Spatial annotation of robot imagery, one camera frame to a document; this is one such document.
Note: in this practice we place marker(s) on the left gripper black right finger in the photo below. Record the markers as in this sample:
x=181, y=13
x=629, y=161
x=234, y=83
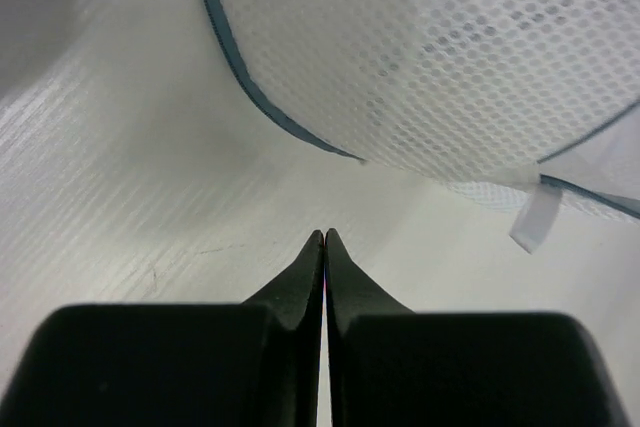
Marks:
x=391, y=366

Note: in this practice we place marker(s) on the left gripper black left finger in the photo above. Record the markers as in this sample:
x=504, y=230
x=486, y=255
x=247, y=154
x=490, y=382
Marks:
x=254, y=363

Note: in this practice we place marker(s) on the white mesh bag blue zipper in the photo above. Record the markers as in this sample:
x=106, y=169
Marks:
x=530, y=104

